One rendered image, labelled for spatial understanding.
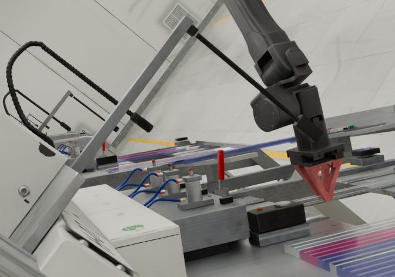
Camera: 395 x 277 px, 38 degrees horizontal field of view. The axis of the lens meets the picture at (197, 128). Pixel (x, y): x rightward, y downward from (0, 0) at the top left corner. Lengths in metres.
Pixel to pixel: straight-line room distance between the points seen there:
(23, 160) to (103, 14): 8.28
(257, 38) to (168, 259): 0.53
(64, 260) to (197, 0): 8.84
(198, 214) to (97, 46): 7.95
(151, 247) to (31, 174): 0.18
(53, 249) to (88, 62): 8.27
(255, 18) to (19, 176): 0.65
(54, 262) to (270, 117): 0.63
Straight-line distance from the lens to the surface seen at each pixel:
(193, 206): 0.84
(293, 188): 1.25
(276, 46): 1.03
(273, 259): 0.76
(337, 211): 1.56
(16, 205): 0.53
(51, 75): 8.57
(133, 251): 0.64
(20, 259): 0.39
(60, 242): 0.39
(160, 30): 8.92
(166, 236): 0.64
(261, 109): 0.97
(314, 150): 1.01
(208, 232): 0.80
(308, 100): 1.01
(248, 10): 1.07
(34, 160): 0.53
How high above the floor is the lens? 1.45
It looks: 15 degrees down
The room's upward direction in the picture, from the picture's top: 52 degrees counter-clockwise
